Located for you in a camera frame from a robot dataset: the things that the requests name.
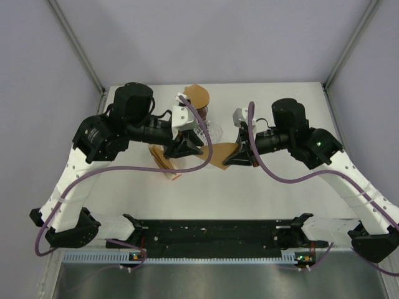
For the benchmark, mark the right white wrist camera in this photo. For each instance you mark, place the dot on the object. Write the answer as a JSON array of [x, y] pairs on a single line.
[[240, 116]]

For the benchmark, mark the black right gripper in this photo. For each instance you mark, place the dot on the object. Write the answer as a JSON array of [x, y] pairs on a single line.
[[245, 154]]

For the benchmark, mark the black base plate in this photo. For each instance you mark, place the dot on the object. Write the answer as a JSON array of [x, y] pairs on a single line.
[[218, 238]]

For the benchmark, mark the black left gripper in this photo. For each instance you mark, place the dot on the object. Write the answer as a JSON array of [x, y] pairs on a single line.
[[181, 146]]

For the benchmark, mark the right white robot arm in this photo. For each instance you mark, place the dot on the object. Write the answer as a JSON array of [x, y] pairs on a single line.
[[372, 233]]

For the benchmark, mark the grey cable duct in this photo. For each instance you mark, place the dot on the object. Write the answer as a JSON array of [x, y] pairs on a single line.
[[132, 258]]

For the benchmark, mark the aluminium frame rail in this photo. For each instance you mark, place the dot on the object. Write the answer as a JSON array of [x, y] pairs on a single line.
[[75, 44]]

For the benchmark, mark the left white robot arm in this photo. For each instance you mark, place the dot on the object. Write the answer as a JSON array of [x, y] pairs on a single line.
[[64, 220]]

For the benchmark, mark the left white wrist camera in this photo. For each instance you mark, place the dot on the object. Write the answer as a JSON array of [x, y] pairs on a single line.
[[182, 118]]

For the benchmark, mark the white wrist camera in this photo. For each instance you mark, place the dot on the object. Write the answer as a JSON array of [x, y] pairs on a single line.
[[240, 116], [182, 118]]

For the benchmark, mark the brown paper coffee filter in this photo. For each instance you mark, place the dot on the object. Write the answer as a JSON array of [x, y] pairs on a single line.
[[198, 96]]

